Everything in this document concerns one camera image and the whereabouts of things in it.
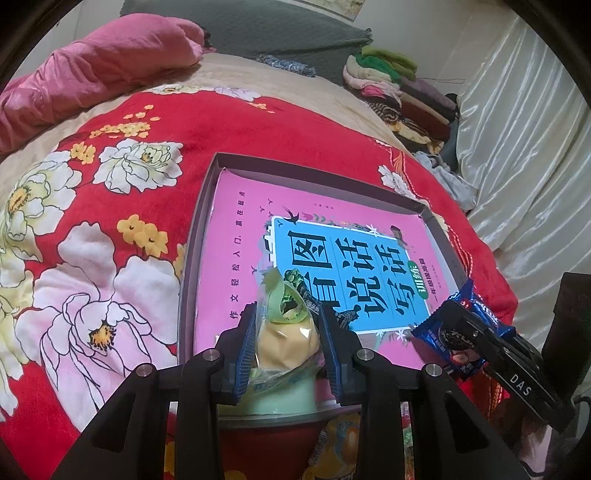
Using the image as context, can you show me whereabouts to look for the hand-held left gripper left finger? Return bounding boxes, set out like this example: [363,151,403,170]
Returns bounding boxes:
[51,305,259,480]

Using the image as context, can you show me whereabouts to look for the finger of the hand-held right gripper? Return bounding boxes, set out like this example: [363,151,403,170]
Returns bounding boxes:
[443,299,509,371]

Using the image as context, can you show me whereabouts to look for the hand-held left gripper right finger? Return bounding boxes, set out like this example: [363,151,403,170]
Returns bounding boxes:
[318,305,532,480]

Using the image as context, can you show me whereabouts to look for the blue cookie packet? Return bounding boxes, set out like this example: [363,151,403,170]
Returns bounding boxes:
[411,278,515,381]

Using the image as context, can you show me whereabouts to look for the light green pastry packet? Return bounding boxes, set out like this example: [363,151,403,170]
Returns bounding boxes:
[245,268,324,416]

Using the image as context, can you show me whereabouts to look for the orange snack packet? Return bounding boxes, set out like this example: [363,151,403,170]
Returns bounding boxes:
[300,412,364,480]

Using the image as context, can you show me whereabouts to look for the brown cardboard box tray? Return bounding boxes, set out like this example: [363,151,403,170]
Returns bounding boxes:
[175,152,467,421]

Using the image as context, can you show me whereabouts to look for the person's right forearm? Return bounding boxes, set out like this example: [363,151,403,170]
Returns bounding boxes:
[503,406,555,467]

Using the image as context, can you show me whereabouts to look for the pink book with blue label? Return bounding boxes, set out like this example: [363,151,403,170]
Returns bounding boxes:
[194,168,458,411]

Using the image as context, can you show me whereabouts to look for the grey crumpled garments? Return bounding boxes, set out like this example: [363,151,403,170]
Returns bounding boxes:
[413,150,476,210]

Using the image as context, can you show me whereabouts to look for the white satin curtain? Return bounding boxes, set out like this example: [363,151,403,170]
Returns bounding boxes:
[455,14,591,342]

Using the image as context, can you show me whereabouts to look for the pile of folded clothes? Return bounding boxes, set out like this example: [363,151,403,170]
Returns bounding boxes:
[342,45,460,155]

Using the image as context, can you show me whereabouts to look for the red floral blanket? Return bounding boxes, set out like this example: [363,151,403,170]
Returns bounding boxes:
[0,85,518,480]

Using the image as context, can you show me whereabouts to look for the beige bed sheet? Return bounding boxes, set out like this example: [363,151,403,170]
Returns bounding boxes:
[0,53,407,167]

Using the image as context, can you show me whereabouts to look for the blue patterned cloth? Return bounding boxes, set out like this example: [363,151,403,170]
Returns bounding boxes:
[256,54,317,78]

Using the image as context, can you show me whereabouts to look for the pink quilt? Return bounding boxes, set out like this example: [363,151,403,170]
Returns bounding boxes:
[0,18,206,155]

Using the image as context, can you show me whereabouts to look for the grey headboard cushion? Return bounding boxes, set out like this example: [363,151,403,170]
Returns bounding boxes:
[119,0,372,86]

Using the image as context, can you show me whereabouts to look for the wall poster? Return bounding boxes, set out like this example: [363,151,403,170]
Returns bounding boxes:
[314,0,358,21]

